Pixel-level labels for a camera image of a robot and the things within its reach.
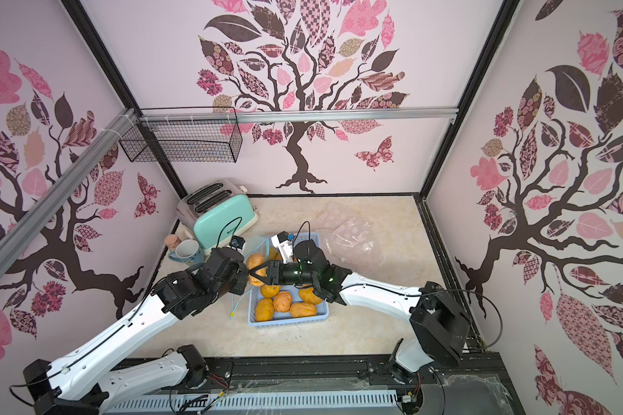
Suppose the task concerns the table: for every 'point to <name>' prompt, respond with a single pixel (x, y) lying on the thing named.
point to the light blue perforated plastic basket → (301, 311)
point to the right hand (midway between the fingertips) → (253, 273)
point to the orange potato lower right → (265, 310)
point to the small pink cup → (171, 242)
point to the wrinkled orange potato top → (253, 260)
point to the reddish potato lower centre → (307, 295)
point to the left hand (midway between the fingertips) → (239, 275)
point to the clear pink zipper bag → (356, 239)
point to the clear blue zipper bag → (263, 247)
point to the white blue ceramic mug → (188, 251)
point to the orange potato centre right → (270, 291)
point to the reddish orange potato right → (282, 301)
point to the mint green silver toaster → (214, 213)
